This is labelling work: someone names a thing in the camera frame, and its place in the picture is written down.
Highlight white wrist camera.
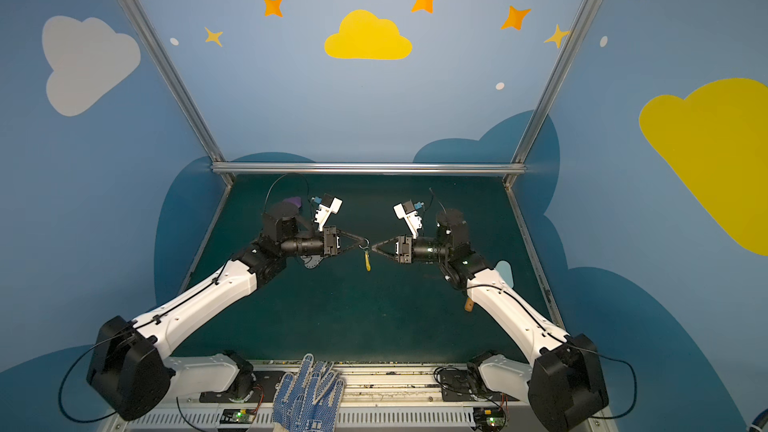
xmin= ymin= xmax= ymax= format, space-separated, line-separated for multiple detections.
xmin=393 ymin=200 xmax=424 ymax=238
xmin=310 ymin=194 xmax=343 ymax=232

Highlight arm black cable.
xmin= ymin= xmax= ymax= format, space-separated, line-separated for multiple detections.
xmin=419 ymin=187 xmax=638 ymax=421
xmin=57 ymin=172 xmax=313 ymax=424

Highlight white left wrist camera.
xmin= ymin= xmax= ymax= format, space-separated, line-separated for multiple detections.
xmin=310 ymin=194 xmax=343 ymax=232

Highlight silver perforated metal plate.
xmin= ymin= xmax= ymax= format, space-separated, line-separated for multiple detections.
xmin=300 ymin=255 xmax=323 ymax=269

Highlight left green circuit board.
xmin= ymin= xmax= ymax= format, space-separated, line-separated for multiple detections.
xmin=219 ymin=409 xmax=256 ymax=425

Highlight blue dotted work gloves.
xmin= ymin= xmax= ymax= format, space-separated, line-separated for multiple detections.
xmin=272 ymin=353 xmax=346 ymax=432

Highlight aluminium frame post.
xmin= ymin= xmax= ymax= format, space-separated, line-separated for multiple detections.
xmin=503 ymin=0 xmax=603 ymax=192
xmin=117 ymin=0 xmax=226 ymax=165

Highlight green circuit board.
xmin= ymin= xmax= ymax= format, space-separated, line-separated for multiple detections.
xmin=219 ymin=409 xmax=256 ymax=425
xmin=472 ymin=407 xmax=507 ymax=432

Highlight aluminium right frame post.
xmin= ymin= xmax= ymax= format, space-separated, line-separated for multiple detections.
xmin=503 ymin=0 xmax=603 ymax=192

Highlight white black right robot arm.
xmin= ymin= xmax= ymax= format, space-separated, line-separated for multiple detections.
xmin=372 ymin=201 xmax=609 ymax=431

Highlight light blue handle tool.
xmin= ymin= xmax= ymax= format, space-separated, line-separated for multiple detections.
xmin=495 ymin=260 xmax=514 ymax=288

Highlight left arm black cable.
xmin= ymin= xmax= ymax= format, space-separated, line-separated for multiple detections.
xmin=57 ymin=172 xmax=313 ymax=424

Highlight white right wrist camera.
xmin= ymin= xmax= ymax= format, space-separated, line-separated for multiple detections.
xmin=393 ymin=200 xmax=424 ymax=238

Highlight aluminium back frame rail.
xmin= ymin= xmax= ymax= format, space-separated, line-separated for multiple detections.
xmin=212 ymin=162 xmax=526 ymax=176

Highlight purple spade pink handle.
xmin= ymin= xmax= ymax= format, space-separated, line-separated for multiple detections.
xmin=284 ymin=196 xmax=302 ymax=208

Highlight right green circuit board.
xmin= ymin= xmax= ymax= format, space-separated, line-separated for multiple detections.
xmin=472 ymin=407 xmax=507 ymax=432

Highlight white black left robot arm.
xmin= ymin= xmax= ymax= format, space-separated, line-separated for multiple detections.
xmin=86 ymin=196 xmax=368 ymax=421

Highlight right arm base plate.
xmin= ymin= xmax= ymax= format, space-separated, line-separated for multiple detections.
xmin=433 ymin=366 xmax=516 ymax=404

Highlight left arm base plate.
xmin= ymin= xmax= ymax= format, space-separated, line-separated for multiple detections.
xmin=199 ymin=370 xmax=285 ymax=404

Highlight aluminium left frame post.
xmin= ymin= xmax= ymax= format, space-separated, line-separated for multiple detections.
xmin=117 ymin=0 xmax=226 ymax=165

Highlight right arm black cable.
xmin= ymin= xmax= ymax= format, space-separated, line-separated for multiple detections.
xmin=419 ymin=187 xmax=638 ymax=421

